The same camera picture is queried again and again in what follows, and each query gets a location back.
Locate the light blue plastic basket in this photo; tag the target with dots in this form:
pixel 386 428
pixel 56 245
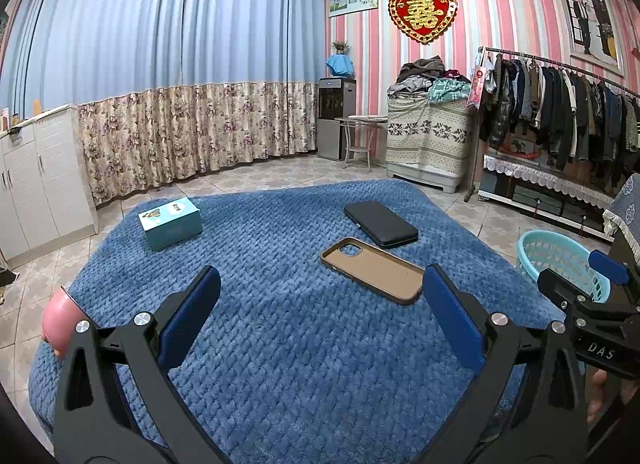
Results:
pixel 540 249

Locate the wall poster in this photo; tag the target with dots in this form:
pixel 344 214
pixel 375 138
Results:
pixel 590 18

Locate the pile of folded clothes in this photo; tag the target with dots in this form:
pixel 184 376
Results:
pixel 425 76

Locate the low glass door cabinet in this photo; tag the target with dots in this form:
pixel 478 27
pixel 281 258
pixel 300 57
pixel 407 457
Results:
pixel 540 201

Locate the pink round object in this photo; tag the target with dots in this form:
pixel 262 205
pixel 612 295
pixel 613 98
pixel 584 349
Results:
pixel 60 319

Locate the small round side table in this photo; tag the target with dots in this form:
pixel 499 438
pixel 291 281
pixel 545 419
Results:
pixel 365 118

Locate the brown phone case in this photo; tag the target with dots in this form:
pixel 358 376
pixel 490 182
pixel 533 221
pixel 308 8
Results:
pixel 372 271

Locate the blue cloth cover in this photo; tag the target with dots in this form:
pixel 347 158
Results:
pixel 340 66

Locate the pink hanging bag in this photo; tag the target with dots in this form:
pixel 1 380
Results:
pixel 477 83

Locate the black leather wallet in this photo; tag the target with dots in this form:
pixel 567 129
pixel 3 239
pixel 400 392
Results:
pixel 382 224

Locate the blue and floral curtain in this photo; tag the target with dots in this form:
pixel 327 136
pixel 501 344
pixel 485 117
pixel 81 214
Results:
pixel 175 68

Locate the printed cardboard box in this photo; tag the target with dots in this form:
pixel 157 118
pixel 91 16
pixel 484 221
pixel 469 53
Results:
pixel 520 147

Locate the grey water dispenser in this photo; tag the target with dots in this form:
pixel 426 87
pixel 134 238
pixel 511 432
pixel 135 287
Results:
pixel 336 123

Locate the white lace cloth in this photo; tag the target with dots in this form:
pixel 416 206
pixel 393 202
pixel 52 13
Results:
pixel 545 172

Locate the row of hanging clothes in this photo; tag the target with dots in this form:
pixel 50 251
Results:
pixel 565 108

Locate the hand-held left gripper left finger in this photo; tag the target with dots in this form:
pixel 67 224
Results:
pixel 192 316

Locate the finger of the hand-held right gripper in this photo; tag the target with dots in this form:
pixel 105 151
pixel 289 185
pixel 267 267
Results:
pixel 565 285
pixel 607 266

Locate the metal clothes rack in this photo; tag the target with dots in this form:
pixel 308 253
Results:
pixel 540 58

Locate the red heart wall decoration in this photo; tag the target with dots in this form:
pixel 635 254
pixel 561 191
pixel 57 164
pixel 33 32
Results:
pixel 422 13

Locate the blue patterned fringed cloth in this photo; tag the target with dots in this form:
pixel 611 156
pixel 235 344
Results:
pixel 625 204

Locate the blue woven blanket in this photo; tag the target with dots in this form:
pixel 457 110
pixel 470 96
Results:
pixel 280 344

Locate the small potted plant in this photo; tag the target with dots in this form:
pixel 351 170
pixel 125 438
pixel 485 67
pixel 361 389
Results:
pixel 340 47

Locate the teal tissue box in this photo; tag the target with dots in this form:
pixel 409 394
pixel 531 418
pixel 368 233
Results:
pixel 170 224

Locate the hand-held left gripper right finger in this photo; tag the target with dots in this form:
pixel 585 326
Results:
pixel 452 319

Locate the person's right hand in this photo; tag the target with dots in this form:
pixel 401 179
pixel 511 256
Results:
pixel 597 391

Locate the white cupboard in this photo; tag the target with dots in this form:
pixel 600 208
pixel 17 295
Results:
pixel 40 178

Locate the patterned cloth cover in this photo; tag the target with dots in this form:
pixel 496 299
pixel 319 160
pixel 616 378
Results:
pixel 427 136

